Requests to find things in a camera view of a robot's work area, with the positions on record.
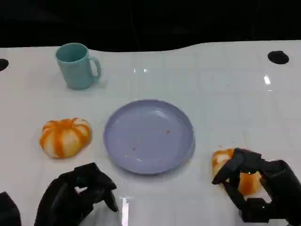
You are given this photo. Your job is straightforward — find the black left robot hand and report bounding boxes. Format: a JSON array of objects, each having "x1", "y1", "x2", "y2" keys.
[{"x1": 34, "y1": 162, "x2": 119, "y2": 226}]

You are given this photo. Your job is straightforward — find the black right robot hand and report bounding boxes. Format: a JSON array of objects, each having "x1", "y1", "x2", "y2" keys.
[{"x1": 211, "y1": 147, "x2": 301, "y2": 226}]

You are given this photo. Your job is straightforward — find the orange white toy bread roll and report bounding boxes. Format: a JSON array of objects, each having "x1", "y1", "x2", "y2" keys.
[
  {"x1": 212, "y1": 148, "x2": 262, "y2": 196},
  {"x1": 39, "y1": 117, "x2": 92, "y2": 159}
]

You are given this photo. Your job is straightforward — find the lilac plate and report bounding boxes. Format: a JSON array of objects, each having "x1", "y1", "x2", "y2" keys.
[{"x1": 103, "y1": 99, "x2": 196, "y2": 176}]

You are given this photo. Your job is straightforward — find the pale green mug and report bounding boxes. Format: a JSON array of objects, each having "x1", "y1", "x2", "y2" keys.
[{"x1": 55, "y1": 42, "x2": 102, "y2": 90}]

